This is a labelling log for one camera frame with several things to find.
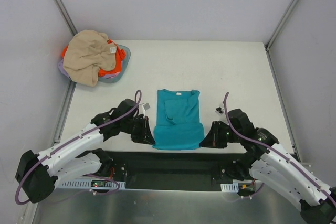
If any teal t-shirt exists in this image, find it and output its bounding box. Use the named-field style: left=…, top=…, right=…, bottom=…
left=154, top=89, right=205, bottom=151

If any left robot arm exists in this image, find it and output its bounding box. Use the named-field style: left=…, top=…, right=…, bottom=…
left=15, top=99, right=155, bottom=205

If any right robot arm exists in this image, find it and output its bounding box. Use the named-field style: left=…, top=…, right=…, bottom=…
left=200, top=109, right=335, bottom=223

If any orange t-shirt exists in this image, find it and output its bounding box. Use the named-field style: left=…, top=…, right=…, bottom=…
left=61, top=45, right=127, bottom=77

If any blue-grey plastic basket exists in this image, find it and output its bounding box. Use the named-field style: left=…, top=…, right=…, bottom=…
left=57, top=41, right=132, bottom=85

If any beige t-shirt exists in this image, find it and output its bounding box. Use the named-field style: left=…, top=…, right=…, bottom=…
left=63, top=30, right=117, bottom=87

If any lavender t-shirt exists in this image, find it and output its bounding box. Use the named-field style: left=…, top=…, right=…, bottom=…
left=58, top=60, right=125, bottom=83

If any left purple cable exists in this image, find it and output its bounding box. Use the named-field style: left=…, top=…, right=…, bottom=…
left=15, top=89, right=143, bottom=206

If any purple cable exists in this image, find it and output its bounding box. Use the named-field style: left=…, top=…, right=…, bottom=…
left=223, top=92, right=336, bottom=208
left=15, top=89, right=143, bottom=206

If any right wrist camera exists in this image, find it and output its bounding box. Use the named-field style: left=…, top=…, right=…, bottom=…
left=215, top=103, right=225, bottom=116

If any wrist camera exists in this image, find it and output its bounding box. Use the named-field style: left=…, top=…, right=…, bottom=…
left=140, top=103, right=150, bottom=116
left=215, top=103, right=225, bottom=116

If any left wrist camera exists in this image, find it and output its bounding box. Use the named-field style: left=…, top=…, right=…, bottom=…
left=140, top=103, right=150, bottom=116

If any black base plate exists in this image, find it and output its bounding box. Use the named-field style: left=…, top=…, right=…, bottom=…
left=80, top=151, right=266, bottom=193

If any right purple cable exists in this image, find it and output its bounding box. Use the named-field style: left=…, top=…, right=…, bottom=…
left=223, top=92, right=336, bottom=208

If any right slotted cable duct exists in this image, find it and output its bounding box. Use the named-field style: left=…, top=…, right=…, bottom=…
left=220, top=183, right=239, bottom=193

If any slotted cable duct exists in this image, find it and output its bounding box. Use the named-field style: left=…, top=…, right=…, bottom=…
left=58, top=178, right=118, bottom=190
left=220, top=183, right=239, bottom=193

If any left slotted cable duct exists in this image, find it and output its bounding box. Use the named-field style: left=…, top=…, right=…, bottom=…
left=58, top=178, right=118, bottom=190

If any left corner aluminium post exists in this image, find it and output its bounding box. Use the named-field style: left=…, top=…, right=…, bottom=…
left=54, top=0, right=78, bottom=36

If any corner aluminium post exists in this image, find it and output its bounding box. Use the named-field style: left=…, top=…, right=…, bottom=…
left=265, top=0, right=300, bottom=51
left=54, top=0, right=78, bottom=36

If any right corner aluminium post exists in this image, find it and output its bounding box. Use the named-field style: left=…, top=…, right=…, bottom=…
left=265, top=0, right=300, bottom=51

